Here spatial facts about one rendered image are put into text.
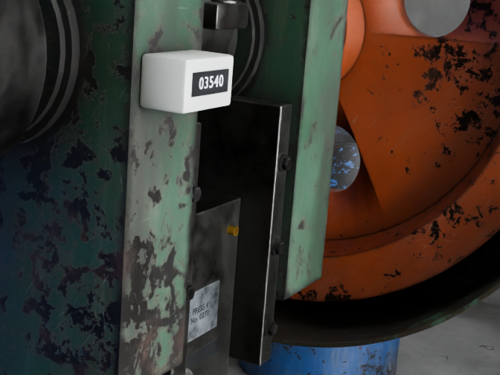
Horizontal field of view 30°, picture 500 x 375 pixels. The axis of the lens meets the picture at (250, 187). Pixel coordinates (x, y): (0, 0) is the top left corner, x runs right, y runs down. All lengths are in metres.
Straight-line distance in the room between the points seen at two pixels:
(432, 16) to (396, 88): 3.07
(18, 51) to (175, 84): 0.11
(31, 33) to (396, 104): 0.63
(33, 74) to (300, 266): 0.46
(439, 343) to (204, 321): 2.92
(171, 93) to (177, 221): 0.14
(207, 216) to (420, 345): 2.91
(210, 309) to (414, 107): 0.40
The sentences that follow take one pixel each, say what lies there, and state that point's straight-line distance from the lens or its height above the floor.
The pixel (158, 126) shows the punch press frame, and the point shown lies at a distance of 0.73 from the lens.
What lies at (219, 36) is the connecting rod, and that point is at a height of 1.34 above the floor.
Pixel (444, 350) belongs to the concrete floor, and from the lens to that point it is 3.77.
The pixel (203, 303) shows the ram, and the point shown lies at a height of 1.07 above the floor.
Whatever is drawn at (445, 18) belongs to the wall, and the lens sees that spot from 4.24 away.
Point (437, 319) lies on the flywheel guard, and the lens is 1.15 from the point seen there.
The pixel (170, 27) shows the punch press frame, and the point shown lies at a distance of 0.72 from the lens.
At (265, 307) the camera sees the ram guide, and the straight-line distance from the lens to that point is 0.99.
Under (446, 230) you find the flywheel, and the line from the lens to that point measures 1.16.
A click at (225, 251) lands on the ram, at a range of 0.96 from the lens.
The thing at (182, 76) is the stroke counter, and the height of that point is 1.32.
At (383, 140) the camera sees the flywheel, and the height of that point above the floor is 1.20.
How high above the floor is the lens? 1.40
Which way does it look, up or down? 13 degrees down
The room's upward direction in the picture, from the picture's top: 4 degrees clockwise
